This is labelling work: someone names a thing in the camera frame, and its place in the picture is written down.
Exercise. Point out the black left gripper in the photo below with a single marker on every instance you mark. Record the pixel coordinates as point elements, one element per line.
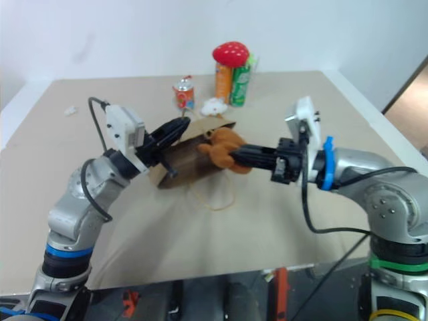
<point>150,150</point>

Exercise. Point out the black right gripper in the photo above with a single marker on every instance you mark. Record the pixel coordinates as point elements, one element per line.
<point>289,160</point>

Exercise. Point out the brown paper bag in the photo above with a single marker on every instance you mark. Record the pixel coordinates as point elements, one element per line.
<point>190,157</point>

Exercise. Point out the orange-brown plush toy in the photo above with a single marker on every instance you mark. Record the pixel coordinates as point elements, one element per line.
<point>225,143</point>

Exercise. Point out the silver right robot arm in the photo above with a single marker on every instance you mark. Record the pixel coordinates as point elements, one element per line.
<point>384,200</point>

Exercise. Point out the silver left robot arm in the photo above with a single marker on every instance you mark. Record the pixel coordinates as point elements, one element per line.
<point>75,200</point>

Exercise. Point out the white plush toy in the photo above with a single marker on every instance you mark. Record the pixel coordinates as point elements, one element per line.
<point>214,106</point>

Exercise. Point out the red strawberry plush toy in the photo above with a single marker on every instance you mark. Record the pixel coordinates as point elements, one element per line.
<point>231,51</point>

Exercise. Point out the small red drink can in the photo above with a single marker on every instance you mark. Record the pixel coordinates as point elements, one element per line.
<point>183,95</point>

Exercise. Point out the orange drink can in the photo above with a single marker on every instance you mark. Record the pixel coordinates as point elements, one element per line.
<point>223,83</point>

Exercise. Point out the green drink can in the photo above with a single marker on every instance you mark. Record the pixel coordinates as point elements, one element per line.
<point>240,87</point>

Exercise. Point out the small white scrap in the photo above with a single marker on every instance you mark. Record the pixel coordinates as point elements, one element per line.
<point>70,110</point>

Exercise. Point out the orange-red upright bar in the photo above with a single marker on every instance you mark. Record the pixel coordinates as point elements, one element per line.
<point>281,294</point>

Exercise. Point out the small orange clamp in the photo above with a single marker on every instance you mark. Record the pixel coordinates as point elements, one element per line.
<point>131,302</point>

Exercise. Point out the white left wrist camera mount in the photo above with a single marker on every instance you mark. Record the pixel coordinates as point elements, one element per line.
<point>122,128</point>

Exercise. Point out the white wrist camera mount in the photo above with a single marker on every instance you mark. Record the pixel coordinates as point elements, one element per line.
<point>309,120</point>
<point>122,128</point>

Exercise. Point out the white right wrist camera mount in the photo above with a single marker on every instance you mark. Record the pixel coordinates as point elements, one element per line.
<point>309,120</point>

